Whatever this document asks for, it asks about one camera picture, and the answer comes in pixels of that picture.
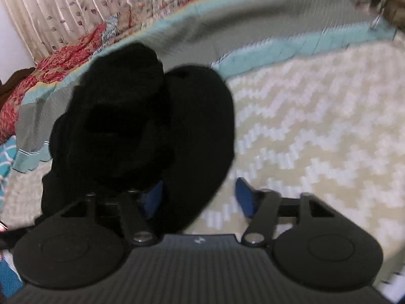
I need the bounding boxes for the black pants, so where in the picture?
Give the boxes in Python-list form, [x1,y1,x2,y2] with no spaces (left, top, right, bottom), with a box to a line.
[41,43,235,234]

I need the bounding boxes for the patterned bedsheet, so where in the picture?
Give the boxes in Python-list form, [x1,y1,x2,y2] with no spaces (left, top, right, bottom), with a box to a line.
[1,0,404,259]

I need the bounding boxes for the teal patterned pillow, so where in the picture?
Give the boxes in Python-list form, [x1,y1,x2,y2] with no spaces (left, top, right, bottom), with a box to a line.
[0,135,18,206]

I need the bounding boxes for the red floral quilt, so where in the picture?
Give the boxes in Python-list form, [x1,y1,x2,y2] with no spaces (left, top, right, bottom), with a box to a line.
[0,0,241,145]

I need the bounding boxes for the pile of beige clothes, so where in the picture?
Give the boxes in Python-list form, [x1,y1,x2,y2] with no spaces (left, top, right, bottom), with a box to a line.
[370,0,404,32]

